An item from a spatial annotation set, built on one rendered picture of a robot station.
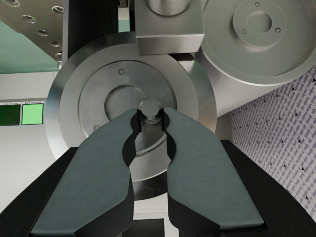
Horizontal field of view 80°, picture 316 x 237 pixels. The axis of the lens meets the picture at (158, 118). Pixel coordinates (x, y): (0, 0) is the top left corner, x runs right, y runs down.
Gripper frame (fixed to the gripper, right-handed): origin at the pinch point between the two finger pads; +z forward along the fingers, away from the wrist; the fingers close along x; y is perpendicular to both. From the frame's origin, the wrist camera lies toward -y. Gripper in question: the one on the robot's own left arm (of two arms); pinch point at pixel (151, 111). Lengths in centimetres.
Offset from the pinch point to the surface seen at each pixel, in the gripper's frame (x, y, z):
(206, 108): 4.6, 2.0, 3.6
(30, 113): -32.4, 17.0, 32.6
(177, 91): 2.2, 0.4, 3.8
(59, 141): -7.9, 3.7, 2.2
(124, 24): -31, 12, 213
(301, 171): 15.6, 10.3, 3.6
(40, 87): -180, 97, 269
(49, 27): -21.2, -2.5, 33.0
